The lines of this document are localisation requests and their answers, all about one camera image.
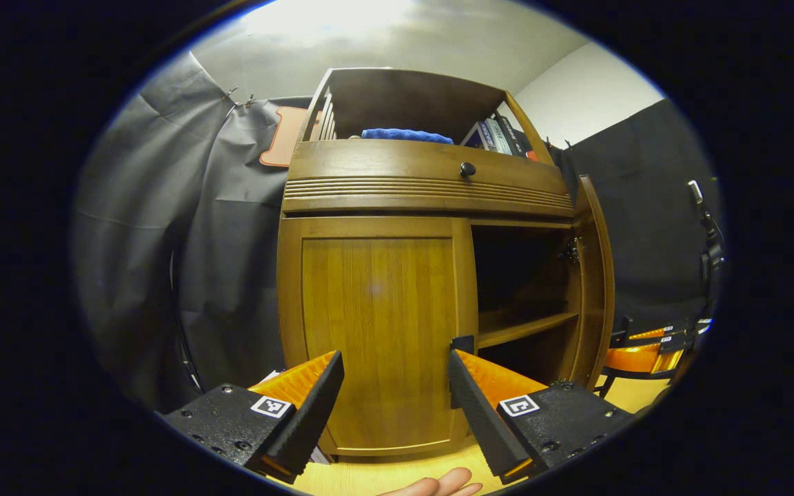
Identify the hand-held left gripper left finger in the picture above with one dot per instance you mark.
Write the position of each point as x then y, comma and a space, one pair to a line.
313, 412

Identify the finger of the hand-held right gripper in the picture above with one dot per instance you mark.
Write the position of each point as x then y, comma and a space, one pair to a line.
673, 333
645, 358

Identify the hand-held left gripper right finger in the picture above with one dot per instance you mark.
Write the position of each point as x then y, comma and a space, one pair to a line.
477, 412

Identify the wooden shoe cabinet door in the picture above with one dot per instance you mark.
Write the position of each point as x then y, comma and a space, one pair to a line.
376, 331
593, 275

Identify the wooden double-door shoe cabinet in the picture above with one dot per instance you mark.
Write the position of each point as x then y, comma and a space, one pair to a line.
404, 96

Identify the wooden cabinet drawer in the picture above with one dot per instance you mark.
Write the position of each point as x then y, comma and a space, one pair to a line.
383, 162

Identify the black and white box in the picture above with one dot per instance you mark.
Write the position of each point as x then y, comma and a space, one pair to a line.
321, 455

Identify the wooden inner shelf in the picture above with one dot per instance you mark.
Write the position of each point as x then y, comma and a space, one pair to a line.
521, 327

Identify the black backdrop cloth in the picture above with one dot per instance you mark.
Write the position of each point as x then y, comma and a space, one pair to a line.
149, 241

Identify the black round drawer knob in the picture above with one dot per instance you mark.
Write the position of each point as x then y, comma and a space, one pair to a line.
467, 169

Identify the pale spine book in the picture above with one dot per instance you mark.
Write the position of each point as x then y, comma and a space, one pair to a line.
497, 138

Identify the colourful cover book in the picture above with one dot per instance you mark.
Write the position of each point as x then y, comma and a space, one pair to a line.
471, 138

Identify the blue folded towel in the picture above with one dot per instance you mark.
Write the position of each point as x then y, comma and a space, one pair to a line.
407, 136

